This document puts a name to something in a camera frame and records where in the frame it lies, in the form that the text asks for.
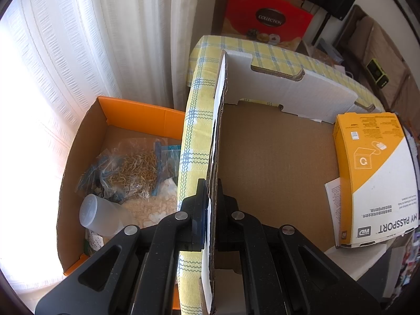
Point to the red Collection box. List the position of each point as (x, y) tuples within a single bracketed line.
[(242, 10)]

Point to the clear bag of dried herbs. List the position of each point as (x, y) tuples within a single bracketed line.
[(137, 167)]

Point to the grey-blue box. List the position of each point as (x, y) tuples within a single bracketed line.
[(331, 51)]

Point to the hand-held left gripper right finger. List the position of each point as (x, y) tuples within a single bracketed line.
[(220, 213)]

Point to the orange cardboard box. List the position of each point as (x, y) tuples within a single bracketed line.
[(82, 157)]

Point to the white thick curtain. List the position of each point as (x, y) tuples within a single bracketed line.
[(147, 39)]

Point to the blue zip bag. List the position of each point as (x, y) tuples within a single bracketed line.
[(169, 151)]

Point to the yellow and white hard-drive box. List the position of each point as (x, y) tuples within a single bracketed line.
[(367, 144)]

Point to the yellow plaid tablecloth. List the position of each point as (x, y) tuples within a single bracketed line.
[(193, 121)]

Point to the clear bag of white flakes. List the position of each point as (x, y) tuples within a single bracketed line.
[(154, 206)]

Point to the brown padded furniture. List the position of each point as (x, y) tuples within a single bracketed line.
[(377, 39)]

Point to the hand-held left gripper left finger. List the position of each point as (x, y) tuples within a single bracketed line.
[(200, 213)]

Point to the white paper leaflet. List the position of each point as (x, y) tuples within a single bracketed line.
[(333, 203)]

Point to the white sheer curtain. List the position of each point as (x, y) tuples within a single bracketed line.
[(49, 72)]

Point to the translucent plastic cup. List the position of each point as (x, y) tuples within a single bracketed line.
[(98, 215)]

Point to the white and brown cardboard tray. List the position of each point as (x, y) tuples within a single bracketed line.
[(279, 170)]

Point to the green and black device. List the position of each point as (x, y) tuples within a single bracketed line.
[(377, 72)]

